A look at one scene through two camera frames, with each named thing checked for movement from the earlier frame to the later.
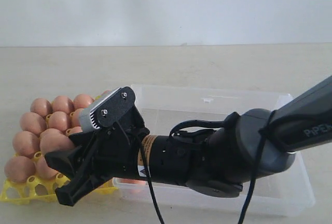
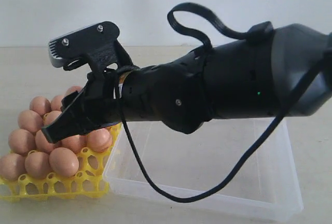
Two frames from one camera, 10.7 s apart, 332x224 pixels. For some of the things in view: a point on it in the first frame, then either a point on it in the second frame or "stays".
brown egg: (130, 181) -> (74, 88)
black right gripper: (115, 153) -> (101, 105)
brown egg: (33, 122) stays
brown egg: (63, 103) stays
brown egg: (41, 106) stays
